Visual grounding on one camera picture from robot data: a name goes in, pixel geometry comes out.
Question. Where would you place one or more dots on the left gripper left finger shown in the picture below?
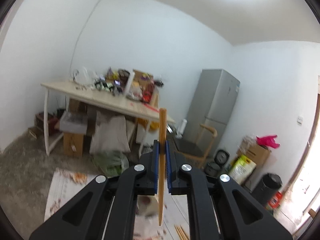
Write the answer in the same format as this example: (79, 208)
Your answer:
(106, 207)

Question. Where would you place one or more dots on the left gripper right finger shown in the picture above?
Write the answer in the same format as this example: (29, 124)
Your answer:
(219, 208)

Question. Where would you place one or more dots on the black rice cooker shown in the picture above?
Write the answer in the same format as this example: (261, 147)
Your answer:
(213, 168)

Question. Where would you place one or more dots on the yellow green rice bag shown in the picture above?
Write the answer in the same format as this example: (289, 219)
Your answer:
(242, 169)

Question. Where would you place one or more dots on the green vegetable plastic bag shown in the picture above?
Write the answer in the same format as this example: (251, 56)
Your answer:
(112, 163)

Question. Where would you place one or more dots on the floral tablecloth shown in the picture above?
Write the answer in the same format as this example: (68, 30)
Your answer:
(66, 184)

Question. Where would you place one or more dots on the black trash bin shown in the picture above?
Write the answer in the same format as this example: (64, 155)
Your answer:
(267, 187)

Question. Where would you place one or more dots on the wooden chair black seat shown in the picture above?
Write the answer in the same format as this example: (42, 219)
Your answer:
(191, 150)

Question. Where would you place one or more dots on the cardboard box under table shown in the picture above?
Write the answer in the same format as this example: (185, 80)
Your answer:
(73, 144)

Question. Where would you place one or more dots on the white sack under table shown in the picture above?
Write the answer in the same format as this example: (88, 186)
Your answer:
(110, 134)

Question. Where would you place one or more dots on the pink plastic bag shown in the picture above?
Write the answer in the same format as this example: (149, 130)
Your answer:
(268, 141)

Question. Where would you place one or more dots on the yellow plastic bag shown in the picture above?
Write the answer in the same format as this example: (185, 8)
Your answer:
(153, 125)

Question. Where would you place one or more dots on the beige work table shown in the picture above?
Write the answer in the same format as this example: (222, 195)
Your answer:
(105, 100)

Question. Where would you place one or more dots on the silver refrigerator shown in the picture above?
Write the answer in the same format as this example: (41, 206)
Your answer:
(212, 104)

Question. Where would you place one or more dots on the cardboard box by wall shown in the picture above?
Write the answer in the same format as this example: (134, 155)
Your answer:
(256, 153)

